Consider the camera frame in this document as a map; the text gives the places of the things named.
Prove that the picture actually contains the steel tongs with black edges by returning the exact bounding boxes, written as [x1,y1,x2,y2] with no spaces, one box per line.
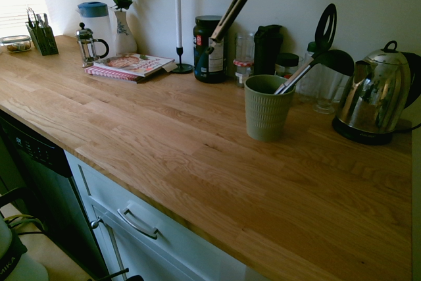
[203,0,274,62]

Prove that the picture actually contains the black candle holder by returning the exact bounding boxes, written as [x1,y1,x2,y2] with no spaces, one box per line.
[170,46,195,75]

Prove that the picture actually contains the green ribbed utensil holder cup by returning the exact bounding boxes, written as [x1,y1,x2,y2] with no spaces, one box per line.
[243,74,297,143]

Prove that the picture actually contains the tall white candle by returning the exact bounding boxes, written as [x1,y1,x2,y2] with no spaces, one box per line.
[173,0,184,49]

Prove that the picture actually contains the empty clear glass jar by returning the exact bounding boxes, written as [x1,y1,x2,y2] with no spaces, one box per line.
[234,32,256,63]

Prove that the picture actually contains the black shaker bottle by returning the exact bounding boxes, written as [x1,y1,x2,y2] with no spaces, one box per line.
[253,24,284,77]

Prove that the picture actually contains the clear bottle with green lid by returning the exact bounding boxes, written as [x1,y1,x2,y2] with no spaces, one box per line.
[305,41,325,80]

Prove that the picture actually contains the small jar red checkered lid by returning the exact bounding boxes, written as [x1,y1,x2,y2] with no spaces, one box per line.
[233,59,255,89]

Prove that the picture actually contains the black protein powder tub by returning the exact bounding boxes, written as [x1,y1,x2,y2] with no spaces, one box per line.
[193,15,228,84]

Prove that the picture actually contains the glass jar with black lid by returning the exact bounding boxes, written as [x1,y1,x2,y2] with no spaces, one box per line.
[275,53,300,80]

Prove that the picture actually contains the black slotted spoon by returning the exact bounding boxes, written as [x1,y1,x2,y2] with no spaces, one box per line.
[314,3,338,55]

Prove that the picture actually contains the white vase with blue print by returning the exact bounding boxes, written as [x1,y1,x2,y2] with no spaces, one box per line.
[112,10,138,57]

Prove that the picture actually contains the cookbook with pizza cover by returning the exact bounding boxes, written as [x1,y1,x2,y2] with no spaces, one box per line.
[93,52,176,78]

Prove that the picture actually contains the clear footed glass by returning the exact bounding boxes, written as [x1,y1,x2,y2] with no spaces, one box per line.
[311,72,345,115]

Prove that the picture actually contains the white pitcher with blue lid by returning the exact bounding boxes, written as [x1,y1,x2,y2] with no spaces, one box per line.
[76,1,113,62]

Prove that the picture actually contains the red checkered book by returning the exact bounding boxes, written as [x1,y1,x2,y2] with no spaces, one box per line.
[84,64,159,85]

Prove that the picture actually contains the glass french press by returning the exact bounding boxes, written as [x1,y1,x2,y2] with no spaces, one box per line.
[76,22,110,68]

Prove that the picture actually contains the stainless steel electric kettle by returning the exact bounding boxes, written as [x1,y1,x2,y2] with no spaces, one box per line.
[334,40,421,134]

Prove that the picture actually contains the black kettle base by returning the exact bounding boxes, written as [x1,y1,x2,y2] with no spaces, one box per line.
[332,115,395,146]

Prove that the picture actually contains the green perforated cutlery caddy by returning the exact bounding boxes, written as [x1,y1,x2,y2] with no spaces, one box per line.
[25,23,60,57]

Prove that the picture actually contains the glass food container with lid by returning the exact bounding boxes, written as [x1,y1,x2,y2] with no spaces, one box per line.
[0,34,33,54]

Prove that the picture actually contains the black and steel dishwasher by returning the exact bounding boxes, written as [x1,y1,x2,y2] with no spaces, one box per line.
[0,109,111,280]

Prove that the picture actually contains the black ladle with steel handle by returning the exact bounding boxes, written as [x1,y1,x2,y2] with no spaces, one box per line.
[274,49,355,95]

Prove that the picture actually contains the silver drawer handle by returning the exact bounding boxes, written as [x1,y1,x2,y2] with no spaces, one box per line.
[116,206,161,240]

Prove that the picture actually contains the white drawer with handle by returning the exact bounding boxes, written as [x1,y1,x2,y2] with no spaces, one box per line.
[63,149,269,281]

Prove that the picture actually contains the yellow green cable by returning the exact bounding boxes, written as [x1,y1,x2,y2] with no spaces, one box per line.
[2,214,45,233]

